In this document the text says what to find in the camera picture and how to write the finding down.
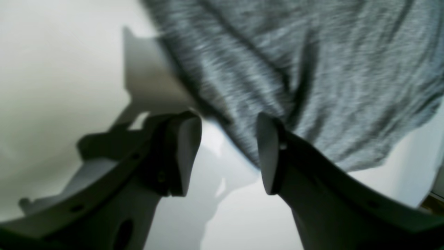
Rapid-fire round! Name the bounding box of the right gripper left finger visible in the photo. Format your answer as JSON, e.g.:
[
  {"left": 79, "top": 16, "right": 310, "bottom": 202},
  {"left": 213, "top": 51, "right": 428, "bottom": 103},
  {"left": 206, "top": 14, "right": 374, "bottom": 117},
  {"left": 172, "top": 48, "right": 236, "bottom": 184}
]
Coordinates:
[{"left": 1, "top": 111, "right": 202, "bottom": 250}]

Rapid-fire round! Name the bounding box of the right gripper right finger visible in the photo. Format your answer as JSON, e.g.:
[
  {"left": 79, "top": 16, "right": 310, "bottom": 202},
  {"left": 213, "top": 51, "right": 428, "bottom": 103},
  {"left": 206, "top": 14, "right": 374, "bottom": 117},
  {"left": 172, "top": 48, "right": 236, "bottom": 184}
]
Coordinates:
[{"left": 256, "top": 112, "right": 444, "bottom": 250}]

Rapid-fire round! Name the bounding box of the grey long-sleeve T-shirt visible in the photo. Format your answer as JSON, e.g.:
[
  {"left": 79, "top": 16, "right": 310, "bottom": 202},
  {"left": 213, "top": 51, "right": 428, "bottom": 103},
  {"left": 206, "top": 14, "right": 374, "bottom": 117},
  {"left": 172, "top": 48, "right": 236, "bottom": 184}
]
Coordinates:
[{"left": 143, "top": 0, "right": 443, "bottom": 172}]

